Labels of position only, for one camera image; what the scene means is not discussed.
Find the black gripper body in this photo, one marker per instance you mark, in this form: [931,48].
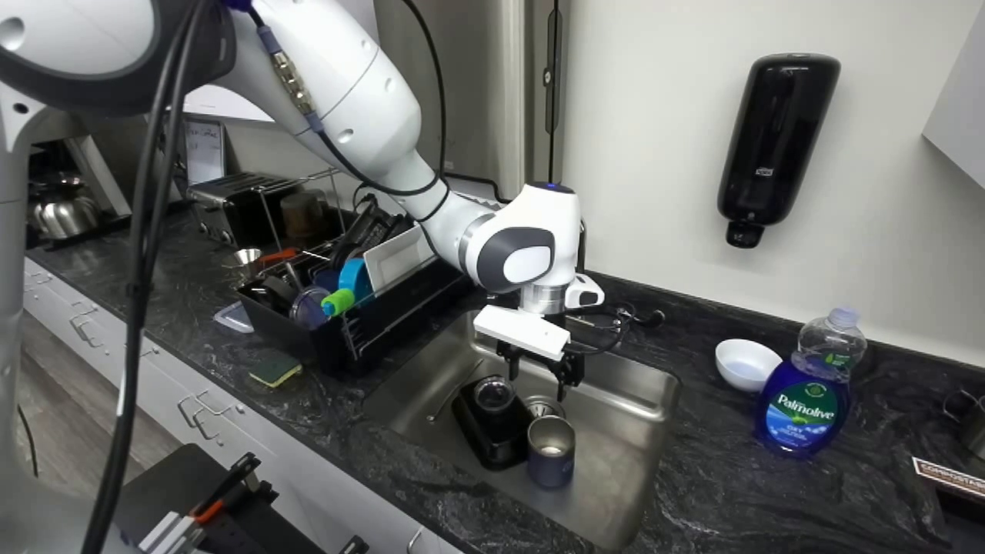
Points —
[549,364]

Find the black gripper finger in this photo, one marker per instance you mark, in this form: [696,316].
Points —
[566,376]
[513,364]

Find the blue metal cup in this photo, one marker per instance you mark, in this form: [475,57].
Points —
[553,450]

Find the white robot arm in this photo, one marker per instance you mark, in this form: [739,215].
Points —
[301,61]

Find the stainless steel sink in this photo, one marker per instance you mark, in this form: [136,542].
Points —
[580,456]

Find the black container in sink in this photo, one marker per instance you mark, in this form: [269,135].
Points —
[492,422]

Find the black dish rack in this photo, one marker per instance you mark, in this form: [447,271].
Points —
[285,295]

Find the blue dish soap bottle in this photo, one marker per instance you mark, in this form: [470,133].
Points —
[806,395]

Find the small white bowl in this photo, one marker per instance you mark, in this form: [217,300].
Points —
[747,364]

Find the blue plastic bowl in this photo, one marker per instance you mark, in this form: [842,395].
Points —
[356,278]

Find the green bottle cap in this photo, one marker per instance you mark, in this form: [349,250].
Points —
[335,302]

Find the green yellow sponge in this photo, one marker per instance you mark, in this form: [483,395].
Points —
[272,366]

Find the steel paper towel dispenser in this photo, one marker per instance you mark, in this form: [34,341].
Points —
[475,71]

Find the steel pot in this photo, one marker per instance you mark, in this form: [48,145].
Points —
[66,220]

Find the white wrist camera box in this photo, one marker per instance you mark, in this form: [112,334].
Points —
[520,329]

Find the black wall soap dispenser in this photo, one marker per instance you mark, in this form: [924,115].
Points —
[772,135]

